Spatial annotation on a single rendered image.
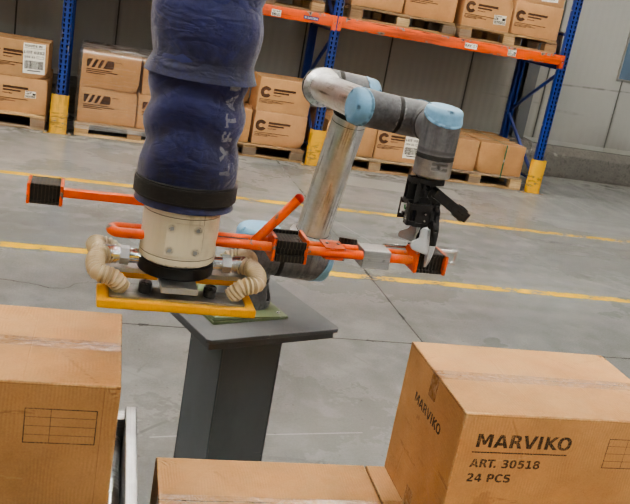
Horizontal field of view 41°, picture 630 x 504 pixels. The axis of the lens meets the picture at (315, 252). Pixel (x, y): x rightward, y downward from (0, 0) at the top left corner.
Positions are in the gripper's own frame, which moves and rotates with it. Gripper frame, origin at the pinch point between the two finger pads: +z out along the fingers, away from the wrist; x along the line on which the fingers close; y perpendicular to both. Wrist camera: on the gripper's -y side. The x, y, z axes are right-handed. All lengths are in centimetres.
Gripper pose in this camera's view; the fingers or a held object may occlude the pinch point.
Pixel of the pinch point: (421, 257)
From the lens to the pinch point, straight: 208.7
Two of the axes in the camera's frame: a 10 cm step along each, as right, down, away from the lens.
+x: 2.2, 3.2, -9.2
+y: -9.6, -0.9, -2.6
